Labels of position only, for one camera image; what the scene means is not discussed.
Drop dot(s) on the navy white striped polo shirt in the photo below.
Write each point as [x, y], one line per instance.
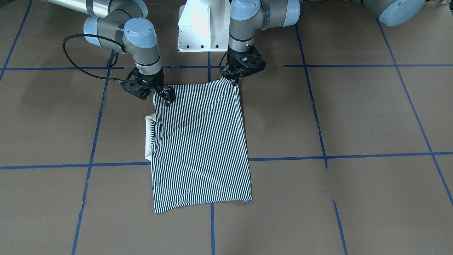
[197, 147]

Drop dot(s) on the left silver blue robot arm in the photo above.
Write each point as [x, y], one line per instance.
[248, 16]

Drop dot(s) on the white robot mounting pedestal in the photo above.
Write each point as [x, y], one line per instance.
[203, 26]

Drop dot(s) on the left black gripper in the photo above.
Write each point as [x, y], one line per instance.
[231, 73]

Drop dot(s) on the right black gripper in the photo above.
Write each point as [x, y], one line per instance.
[156, 78]

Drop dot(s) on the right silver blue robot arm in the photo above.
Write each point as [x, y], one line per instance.
[122, 25]

